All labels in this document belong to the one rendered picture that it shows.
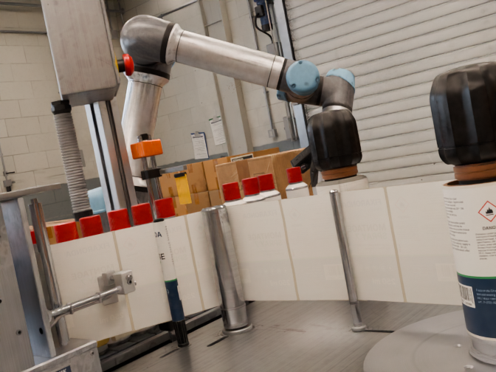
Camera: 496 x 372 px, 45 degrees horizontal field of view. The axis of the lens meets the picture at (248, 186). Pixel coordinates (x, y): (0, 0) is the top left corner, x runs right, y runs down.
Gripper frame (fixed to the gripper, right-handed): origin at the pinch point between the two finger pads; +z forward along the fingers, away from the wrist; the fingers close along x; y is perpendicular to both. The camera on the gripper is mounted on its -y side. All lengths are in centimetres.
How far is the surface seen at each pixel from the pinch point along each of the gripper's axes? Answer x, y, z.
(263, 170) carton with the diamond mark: 3.5, -22.6, -13.4
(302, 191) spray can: -10.4, 2.7, 0.6
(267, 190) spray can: -20.7, 1.5, 3.9
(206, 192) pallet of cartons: 208, -267, -110
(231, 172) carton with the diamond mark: 4.4, -35.5, -15.1
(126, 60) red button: -61, 1, -5
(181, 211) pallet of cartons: 214, -300, -98
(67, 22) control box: -71, -2, -7
